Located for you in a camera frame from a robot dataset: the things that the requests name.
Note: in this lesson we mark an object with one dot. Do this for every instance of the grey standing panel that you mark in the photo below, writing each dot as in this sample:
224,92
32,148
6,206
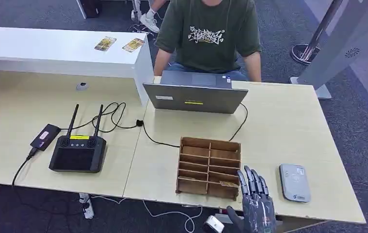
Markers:
341,41

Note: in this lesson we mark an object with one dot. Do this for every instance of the black cabinet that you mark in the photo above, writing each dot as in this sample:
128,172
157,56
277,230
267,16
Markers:
90,7

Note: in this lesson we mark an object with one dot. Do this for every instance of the wooden card box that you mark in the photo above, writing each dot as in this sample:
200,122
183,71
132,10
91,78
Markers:
208,168

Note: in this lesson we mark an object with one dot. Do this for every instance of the grey card reader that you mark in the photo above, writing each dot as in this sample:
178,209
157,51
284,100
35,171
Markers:
294,183

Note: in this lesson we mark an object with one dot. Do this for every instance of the white raised counter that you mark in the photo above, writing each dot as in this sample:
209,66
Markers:
52,48

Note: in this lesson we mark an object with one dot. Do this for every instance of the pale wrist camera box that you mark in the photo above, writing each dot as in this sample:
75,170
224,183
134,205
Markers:
213,225

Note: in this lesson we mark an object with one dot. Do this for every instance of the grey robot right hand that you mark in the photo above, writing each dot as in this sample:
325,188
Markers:
259,212

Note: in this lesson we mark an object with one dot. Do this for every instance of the white metal frame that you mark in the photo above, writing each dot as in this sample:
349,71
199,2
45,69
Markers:
135,9

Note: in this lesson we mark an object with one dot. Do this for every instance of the chrome stanchion post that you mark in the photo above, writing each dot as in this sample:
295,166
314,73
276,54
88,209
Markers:
318,32

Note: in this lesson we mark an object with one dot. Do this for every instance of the black remote controller with antennas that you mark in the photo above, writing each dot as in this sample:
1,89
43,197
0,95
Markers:
76,157

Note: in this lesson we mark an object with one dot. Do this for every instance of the person's leg with white shoe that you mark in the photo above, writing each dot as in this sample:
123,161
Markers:
150,22

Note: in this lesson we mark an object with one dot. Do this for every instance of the grey laptop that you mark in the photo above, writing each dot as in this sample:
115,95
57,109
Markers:
196,99

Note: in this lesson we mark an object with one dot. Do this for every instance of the yellow printed card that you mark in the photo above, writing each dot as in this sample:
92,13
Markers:
133,45
228,184
105,43

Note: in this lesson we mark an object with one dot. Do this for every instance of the black power adapter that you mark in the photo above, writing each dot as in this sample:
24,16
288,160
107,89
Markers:
45,137

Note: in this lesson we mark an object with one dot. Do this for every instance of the person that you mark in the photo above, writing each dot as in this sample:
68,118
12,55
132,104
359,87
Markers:
208,48

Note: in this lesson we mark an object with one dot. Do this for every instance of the white power strip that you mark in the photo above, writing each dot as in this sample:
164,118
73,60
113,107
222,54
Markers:
87,207

